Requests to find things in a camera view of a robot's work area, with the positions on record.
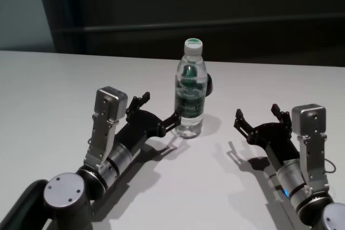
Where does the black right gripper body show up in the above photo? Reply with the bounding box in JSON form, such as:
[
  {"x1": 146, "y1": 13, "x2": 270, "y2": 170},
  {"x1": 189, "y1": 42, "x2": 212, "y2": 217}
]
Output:
[{"x1": 248, "y1": 122, "x2": 300, "y2": 165}]

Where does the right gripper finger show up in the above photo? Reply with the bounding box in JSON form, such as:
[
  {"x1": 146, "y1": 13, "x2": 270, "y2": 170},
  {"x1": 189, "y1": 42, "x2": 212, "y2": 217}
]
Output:
[
  {"x1": 271, "y1": 103, "x2": 293, "y2": 131},
  {"x1": 233, "y1": 108, "x2": 256, "y2": 139}
]

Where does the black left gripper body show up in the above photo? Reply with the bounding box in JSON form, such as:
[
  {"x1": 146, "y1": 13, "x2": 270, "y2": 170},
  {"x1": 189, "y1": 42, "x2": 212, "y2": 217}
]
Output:
[{"x1": 114, "y1": 110, "x2": 168, "y2": 157}]

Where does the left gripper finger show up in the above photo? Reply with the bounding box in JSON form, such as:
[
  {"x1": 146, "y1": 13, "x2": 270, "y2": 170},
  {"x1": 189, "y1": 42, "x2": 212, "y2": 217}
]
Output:
[
  {"x1": 126, "y1": 92, "x2": 150, "y2": 119},
  {"x1": 159, "y1": 110, "x2": 182, "y2": 133}
]

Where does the clear water bottle green label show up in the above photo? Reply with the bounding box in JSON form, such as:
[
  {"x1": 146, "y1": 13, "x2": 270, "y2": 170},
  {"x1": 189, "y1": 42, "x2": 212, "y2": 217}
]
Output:
[{"x1": 172, "y1": 37, "x2": 208, "y2": 140}]

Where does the green YES button black base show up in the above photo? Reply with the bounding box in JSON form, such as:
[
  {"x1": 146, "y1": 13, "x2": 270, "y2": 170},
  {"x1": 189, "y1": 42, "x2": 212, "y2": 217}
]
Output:
[{"x1": 206, "y1": 73, "x2": 214, "y2": 97}]

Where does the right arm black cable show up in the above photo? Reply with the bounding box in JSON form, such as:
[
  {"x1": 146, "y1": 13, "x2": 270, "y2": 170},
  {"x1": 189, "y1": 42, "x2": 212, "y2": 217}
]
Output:
[{"x1": 325, "y1": 158, "x2": 337, "y2": 173}]

